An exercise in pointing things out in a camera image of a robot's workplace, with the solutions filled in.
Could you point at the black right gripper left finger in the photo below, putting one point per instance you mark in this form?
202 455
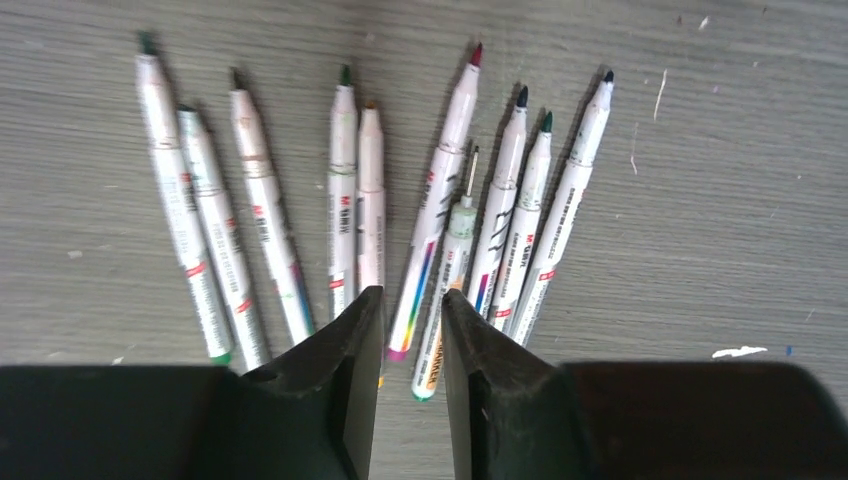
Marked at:
307 414

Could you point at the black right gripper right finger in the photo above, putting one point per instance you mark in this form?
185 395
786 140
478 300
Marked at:
514 416

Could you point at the brown cap marker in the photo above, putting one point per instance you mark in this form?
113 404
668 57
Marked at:
266 205

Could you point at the purple cap marker green end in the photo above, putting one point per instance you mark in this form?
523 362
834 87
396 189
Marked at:
175 189

